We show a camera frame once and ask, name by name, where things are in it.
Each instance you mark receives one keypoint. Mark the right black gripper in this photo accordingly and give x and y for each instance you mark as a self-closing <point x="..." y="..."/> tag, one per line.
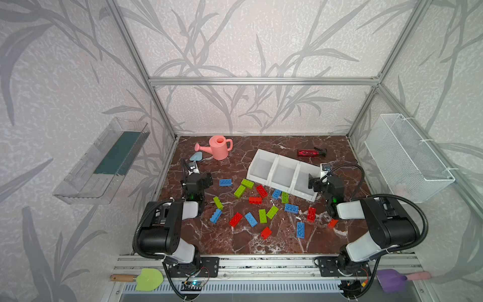
<point x="316" y="182"/>

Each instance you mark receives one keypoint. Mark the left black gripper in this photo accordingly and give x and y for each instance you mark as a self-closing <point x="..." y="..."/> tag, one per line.
<point x="190" y="173"/>

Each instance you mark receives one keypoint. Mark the red lego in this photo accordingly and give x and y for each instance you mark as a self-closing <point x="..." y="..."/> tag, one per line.
<point x="255" y="200"/>
<point x="311" y="216"/>
<point x="235" y="220"/>
<point x="266" y="233"/>
<point x="262" y="192"/>
<point x="332" y="224"/>

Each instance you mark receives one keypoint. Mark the red lego bottom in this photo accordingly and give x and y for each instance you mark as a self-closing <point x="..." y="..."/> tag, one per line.
<point x="266" y="233"/>

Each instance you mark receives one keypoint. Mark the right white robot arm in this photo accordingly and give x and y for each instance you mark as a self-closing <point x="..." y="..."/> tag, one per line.
<point x="394" y="223"/>

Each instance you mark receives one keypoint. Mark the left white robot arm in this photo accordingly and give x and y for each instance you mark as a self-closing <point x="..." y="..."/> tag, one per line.
<point x="158" y="234"/>

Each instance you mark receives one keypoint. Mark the light blue trowel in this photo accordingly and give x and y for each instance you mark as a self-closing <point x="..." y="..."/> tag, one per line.
<point x="198" y="156"/>

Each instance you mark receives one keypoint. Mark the right white bin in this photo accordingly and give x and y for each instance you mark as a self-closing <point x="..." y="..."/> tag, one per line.
<point x="299" y="187"/>

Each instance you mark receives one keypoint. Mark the white bin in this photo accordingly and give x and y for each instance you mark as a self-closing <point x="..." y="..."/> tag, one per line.
<point x="284" y="169"/>
<point x="261" y="166"/>
<point x="299" y="187"/>

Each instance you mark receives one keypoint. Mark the pink watering can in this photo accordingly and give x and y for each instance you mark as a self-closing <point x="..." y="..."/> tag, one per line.
<point x="219" y="147"/>

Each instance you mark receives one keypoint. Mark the green lego left side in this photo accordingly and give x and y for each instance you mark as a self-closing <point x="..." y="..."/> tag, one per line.
<point x="218" y="203"/>

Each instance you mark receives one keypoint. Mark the green lego under bins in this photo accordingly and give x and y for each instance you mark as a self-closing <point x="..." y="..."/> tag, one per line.
<point x="284" y="198"/>

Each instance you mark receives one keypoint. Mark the middle white bin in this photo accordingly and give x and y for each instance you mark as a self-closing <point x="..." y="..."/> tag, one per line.
<point x="284" y="169"/>

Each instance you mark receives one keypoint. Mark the blue lego under bins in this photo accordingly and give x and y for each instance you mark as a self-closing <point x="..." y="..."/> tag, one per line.
<point x="276" y="194"/>

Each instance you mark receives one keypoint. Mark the green lego beside upper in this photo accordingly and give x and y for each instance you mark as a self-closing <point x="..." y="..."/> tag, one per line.
<point x="240" y="191"/>

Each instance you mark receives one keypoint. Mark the green lego centre tilted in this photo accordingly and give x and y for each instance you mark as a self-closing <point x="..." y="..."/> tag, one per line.
<point x="272" y="212"/>

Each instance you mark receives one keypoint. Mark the left white bin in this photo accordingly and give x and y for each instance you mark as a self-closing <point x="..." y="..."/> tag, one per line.
<point x="261" y="166"/>

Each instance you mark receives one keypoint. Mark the green lego centre upright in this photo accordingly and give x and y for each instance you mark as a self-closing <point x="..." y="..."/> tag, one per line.
<point x="262" y="216"/>

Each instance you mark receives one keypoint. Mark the light blue lego centre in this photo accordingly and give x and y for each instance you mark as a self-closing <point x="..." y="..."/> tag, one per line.
<point x="251" y="219"/>

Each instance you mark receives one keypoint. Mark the left circuit board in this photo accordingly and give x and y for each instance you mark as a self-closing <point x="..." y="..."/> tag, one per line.
<point x="192" y="286"/>

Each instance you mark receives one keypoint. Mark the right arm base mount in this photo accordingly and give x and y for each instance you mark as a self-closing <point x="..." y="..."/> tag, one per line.
<point x="341" y="267"/>

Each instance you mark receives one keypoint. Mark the white wire basket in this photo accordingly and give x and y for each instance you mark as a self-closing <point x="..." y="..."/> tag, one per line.
<point x="406" y="161"/>

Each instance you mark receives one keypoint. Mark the clear wall shelf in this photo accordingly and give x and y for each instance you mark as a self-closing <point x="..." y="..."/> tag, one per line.
<point x="98" y="175"/>

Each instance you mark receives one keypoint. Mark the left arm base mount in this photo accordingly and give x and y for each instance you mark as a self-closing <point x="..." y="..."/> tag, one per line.
<point x="203" y="267"/>

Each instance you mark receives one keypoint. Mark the purple spatula pink handle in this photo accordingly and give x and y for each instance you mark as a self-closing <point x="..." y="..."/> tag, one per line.
<point x="392" y="281"/>

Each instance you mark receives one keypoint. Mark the aluminium front rail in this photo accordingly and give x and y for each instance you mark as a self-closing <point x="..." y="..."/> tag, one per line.
<point x="259" y="273"/>

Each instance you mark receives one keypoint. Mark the green spatula wooden handle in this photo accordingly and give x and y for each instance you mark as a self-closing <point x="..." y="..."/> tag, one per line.
<point x="148" y="280"/>

